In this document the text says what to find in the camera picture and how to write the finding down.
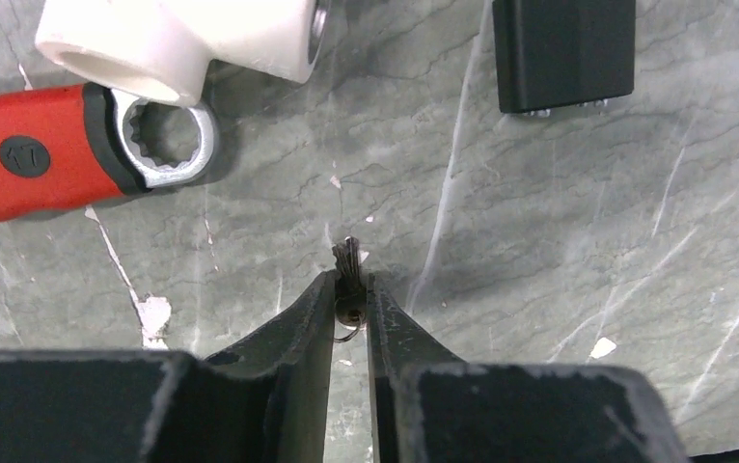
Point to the red handled adjustable wrench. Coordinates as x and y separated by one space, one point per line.
66 147

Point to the black cable padlock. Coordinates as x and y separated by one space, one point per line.
558 53

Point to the small metal key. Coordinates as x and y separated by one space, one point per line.
351 297

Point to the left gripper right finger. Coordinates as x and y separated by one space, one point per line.
431 406

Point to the white pipe elbow near wrench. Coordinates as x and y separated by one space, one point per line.
161 50

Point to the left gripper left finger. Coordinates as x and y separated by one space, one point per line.
261 399

